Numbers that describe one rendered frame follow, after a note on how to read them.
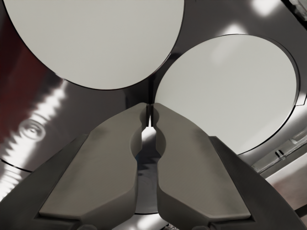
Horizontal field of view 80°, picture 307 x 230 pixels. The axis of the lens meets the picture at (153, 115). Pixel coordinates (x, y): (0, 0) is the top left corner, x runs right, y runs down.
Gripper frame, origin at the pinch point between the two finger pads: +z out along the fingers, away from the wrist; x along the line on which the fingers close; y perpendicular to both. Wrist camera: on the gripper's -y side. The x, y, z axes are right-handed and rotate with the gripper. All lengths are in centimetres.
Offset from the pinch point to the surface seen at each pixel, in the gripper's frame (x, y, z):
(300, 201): 18.4, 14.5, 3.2
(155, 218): 0.6, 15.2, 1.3
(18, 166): -12.1, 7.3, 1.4
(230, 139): 6.6, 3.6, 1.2
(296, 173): 15.9, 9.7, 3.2
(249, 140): 8.1, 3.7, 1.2
